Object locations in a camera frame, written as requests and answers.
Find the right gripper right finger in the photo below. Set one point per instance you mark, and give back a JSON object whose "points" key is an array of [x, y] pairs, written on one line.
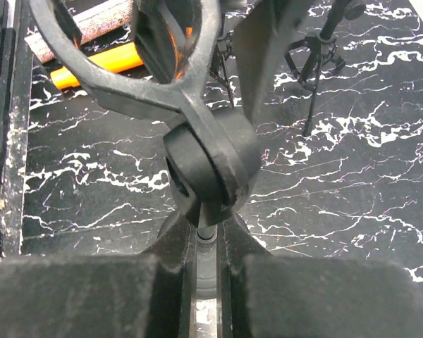
{"points": [[264, 295]]}

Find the tall black tripod stand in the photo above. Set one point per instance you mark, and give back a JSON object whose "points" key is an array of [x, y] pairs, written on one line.
{"points": [[322, 50]]}

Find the small black tripod stand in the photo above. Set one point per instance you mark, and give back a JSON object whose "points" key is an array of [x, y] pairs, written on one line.
{"points": [[222, 51]]}

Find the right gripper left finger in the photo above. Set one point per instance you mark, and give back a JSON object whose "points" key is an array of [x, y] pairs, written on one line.
{"points": [[148, 294]]}

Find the orange microphone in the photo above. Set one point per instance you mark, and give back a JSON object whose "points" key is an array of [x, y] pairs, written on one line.
{"points": [[115, 60]]}

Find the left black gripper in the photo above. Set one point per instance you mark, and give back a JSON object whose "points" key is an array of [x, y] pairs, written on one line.
{"points": [[259, 43]]}

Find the round base stand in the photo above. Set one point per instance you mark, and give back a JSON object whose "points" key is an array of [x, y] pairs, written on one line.
{"points": [[212, 156]]}

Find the glitter silver microphone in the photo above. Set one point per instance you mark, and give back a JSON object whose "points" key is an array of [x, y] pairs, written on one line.
{"points": [[80, 28]]}

